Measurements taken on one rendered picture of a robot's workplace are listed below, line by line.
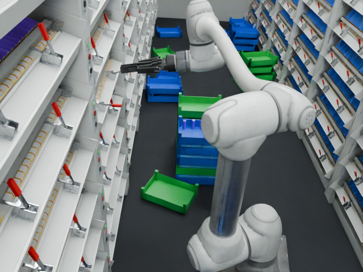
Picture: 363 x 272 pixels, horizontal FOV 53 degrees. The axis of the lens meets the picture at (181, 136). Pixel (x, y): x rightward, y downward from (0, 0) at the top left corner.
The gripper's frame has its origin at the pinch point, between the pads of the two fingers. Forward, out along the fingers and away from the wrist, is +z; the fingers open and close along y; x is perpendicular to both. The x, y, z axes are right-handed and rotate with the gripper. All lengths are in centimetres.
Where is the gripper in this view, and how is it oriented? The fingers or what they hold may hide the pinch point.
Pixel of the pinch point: (128, 68)
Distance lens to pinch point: 159.3
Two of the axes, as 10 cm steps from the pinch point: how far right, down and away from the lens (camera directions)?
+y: 0.0, -5.8, 8.2
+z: -9.9, 1.1, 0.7
